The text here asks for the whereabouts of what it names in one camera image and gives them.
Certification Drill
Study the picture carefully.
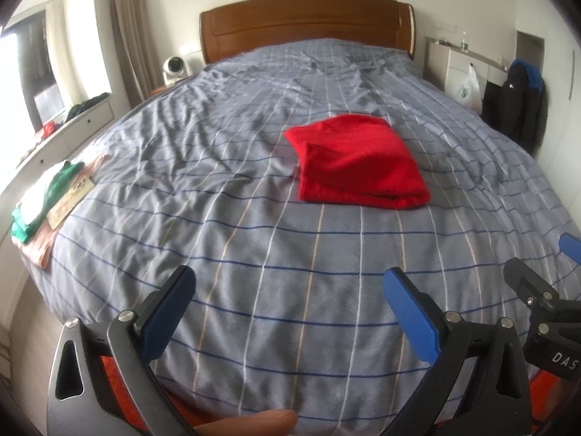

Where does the red knit sweater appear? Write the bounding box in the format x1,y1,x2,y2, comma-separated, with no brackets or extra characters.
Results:
285,114,430,210

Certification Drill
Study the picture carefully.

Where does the operator finger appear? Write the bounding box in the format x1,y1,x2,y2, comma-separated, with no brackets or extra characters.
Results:
195,409,298,436

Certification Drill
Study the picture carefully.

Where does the green folded garment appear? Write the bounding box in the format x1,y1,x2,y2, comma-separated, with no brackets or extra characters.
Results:
11,161,85,244

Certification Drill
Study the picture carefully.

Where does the grey plaid bed duvet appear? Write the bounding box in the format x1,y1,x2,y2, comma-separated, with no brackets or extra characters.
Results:
29,40,580,435

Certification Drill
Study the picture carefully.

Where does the black and blue jacket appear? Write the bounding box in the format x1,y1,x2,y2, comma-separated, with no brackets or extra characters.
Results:
480,58,548,156

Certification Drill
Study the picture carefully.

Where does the white window-side desk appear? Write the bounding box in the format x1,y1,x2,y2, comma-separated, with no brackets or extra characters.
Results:
1,94,115,238

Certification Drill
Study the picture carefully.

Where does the white plastic bag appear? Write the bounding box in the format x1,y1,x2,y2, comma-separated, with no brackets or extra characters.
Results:
456,63,483,114

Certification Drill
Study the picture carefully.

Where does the white dresser cabinet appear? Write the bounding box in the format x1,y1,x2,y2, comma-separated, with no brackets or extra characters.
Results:
423,39,507,108

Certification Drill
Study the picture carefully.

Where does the brown wooden headboard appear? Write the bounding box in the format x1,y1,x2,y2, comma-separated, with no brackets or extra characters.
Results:
200,0,417,63

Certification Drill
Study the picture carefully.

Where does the beige curtain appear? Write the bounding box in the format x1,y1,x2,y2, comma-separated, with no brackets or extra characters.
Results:
110,0,162,107

